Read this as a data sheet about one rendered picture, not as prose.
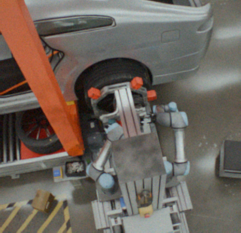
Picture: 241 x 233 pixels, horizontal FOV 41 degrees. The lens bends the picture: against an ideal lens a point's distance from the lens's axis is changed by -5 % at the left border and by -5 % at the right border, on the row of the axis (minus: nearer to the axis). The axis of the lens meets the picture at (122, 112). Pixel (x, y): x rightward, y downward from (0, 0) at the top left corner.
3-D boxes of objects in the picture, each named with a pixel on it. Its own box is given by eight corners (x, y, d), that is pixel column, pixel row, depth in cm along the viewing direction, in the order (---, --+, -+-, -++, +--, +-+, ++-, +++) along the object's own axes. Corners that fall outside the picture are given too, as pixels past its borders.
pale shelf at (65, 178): (92, 161, 346) (92, 160, 343) (94, 176, 338) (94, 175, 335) (53, 168, 345) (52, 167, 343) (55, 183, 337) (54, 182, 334)
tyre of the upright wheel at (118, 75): (146, 90, 373) (146, 52, 316) (150, 108, 361) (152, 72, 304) (87, 101, 370) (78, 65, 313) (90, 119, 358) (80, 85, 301)
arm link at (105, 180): (108, 194, 277) (106, 189, 265) (97, 183, 282) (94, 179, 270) (118, 183, 281) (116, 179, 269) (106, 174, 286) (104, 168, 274)
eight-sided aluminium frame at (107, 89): (146, 108, 354) (146, 78, 307) (148, 113, 351) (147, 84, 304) (96, 117, 353) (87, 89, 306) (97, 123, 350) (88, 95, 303)
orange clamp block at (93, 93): (99, 89, 312) (92, 87, 306) (100, 96, 308) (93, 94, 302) (95, 93, 316) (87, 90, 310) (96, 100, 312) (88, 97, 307)
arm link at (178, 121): (171, 174, 283) (168, 111, 277) (188, 172, 282) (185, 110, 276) (172, 178, 271) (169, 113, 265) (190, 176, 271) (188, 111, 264)
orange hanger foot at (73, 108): (77, 99, 374) (71, 81, 344) (83, 140, 348) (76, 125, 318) (63, 102, 373) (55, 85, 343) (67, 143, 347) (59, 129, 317)
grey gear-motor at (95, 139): (101, 122, 407) (98, 108, 376) (107, 153, 386) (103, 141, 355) (87, 125, 406) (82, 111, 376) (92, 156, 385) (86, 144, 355)
